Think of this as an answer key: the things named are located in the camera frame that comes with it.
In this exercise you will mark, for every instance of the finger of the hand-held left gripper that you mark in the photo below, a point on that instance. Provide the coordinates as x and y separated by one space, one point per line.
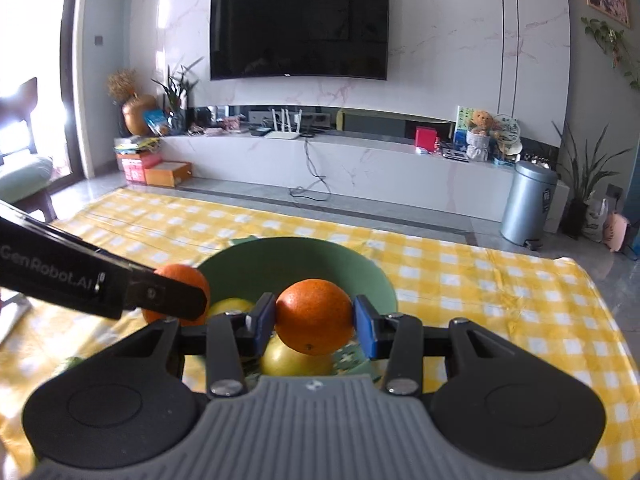
170 295

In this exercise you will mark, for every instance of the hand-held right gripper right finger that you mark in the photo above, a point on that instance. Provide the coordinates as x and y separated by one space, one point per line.
364 330

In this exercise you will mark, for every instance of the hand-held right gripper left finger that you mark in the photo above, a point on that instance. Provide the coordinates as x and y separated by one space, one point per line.
264 327

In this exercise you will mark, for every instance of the large orange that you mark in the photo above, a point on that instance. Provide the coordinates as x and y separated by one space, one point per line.
314 317

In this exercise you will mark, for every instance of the green bowl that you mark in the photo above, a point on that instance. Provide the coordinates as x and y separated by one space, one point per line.
300 260

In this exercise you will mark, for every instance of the yellow round fruit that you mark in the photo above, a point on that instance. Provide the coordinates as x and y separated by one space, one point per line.
285 361
231 305

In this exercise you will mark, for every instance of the light green seat cushion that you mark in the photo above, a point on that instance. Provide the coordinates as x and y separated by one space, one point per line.
25 172

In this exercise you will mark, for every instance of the yellow checked tablecloth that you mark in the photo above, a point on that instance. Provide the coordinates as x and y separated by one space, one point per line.
475 290

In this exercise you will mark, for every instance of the orange cardboard box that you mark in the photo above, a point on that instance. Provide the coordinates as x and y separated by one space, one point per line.
167 174

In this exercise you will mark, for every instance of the pink cardboard box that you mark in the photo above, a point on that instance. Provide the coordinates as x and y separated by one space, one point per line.
135 167

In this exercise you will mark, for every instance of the stack of books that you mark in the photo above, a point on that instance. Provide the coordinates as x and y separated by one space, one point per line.
135 144

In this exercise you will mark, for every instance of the white marble TV console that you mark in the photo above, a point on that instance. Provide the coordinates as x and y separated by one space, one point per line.
375 170

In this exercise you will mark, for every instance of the dark wooden chair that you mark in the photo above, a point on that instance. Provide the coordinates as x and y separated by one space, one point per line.
25 105

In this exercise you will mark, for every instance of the orange acorn-shaped vase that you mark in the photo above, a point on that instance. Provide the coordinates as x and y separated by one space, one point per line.
137 117

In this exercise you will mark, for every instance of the blue snack packet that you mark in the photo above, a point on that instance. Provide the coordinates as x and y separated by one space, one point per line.
155 121

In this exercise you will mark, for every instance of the pink patterned pouch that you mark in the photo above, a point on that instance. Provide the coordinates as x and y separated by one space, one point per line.
232 123

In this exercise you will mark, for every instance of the black set-top box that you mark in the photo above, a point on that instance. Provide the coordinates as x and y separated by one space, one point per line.
260 131

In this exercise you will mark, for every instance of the green plant in glass vase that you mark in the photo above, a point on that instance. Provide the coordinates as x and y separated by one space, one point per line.
176 105

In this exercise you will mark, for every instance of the dried yellow flowers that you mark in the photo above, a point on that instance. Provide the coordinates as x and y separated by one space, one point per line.
121 85

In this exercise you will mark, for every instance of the white router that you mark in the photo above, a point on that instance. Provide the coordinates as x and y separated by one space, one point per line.
281 132

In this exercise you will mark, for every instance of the red box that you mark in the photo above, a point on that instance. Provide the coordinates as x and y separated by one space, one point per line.
425 139

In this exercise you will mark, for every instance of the silver pedal trash can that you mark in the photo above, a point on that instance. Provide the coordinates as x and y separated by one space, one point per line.
527 200

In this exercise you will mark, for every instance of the teddy bear bouquet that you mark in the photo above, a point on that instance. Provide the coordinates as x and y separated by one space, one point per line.
479 135

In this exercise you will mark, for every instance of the colourful painted card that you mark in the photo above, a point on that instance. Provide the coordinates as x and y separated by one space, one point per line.
462 122

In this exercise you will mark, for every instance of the round paper fan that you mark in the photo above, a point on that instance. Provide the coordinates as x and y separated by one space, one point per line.
507 127

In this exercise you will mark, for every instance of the white plastic bag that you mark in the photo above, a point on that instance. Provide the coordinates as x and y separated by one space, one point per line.
595 220

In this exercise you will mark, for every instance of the potted long-leaf plant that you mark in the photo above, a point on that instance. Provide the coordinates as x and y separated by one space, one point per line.
582 175

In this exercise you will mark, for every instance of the hanging vine plant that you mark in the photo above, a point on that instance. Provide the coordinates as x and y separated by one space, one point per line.
612 40

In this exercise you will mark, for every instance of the black wall television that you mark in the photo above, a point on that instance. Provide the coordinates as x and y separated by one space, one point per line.
300 25

